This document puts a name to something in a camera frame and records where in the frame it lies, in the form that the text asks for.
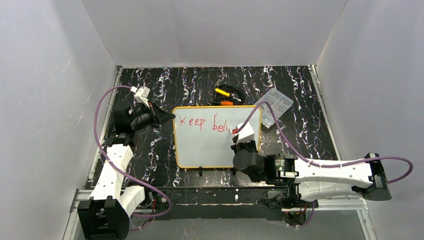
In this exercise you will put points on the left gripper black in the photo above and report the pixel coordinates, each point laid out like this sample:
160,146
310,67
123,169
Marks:
155,115

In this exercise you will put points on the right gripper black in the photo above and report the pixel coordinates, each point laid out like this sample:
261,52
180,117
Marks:
244,144

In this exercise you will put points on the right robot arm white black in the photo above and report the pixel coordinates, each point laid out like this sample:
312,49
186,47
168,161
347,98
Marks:
310,181

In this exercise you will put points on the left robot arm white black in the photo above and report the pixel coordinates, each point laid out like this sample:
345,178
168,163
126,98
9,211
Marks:
106,214

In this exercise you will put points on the clear plastic screw box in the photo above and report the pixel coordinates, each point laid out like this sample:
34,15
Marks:
279,103

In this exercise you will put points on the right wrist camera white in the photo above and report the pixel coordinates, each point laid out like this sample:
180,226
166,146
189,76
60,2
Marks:
244,133

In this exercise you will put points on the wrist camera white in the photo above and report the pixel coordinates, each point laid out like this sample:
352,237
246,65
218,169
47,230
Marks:
141,95
244,133

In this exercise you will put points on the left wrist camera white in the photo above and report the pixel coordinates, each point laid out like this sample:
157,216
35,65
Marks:
141,95

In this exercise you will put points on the whiteboard with yellow frame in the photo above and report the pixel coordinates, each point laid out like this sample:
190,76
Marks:
201,134

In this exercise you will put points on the orange handled tool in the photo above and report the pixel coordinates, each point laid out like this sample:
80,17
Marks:
226,103

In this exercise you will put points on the yellow handled tool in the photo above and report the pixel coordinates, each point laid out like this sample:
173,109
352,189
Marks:
222,92

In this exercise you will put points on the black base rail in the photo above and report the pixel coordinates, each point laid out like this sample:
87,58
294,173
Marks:
233,203

